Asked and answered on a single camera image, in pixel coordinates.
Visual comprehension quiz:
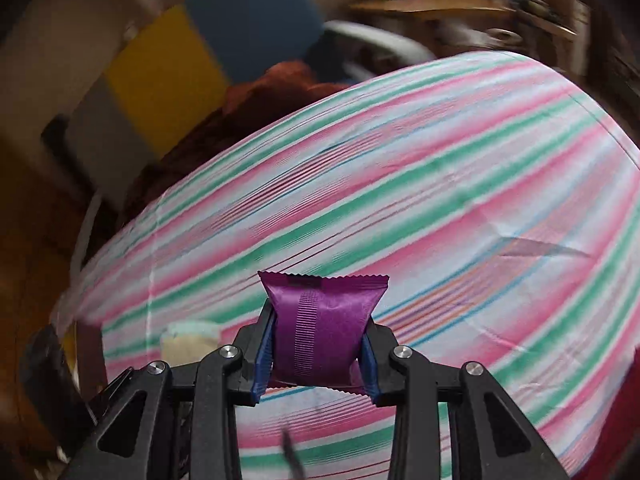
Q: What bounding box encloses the purple snack packet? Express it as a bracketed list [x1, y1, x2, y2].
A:
[257, 270, 390, 396]

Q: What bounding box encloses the wooden desk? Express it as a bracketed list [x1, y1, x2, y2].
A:
[347, 0, 511, 18]

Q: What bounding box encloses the cluttered wooden shelf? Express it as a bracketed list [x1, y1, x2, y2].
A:
[510, 0, 601, 76]

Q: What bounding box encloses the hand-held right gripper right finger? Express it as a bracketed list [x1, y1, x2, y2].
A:
[357, 317, 571, 480]

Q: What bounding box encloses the wooden wardrobe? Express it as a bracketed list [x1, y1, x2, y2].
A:
[0, 160, 96, 341]

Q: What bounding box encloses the grey yellow blue chair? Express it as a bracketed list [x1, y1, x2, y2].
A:
[42, 0, 436, 271]

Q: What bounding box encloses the yellow green package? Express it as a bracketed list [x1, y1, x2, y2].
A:
[160, 321, 223, 366]

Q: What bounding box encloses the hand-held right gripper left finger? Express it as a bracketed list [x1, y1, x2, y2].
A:
[65, 300, 276, 480]

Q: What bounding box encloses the dark red cloth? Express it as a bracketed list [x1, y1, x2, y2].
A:
[120, 60, 351, 221]

